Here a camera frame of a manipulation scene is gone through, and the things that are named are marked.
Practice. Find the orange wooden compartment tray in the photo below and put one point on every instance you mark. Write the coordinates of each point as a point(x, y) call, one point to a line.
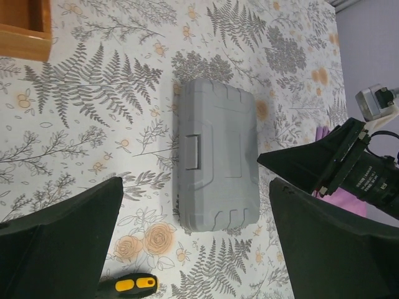
point(26, 31)

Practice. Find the grey plastic tool case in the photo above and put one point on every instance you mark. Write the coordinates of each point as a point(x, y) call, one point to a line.
point(218, 174)

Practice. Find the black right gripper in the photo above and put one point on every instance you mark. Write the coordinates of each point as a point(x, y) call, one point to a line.
point(342, 169)

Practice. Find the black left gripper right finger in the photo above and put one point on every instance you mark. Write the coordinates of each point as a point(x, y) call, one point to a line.
point(331, 252)

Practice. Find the small black yellow screwdriver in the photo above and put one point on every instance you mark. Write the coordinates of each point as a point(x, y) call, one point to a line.
point(134, 285)

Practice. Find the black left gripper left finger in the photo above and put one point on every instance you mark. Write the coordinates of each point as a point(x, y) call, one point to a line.
point(59, 251)

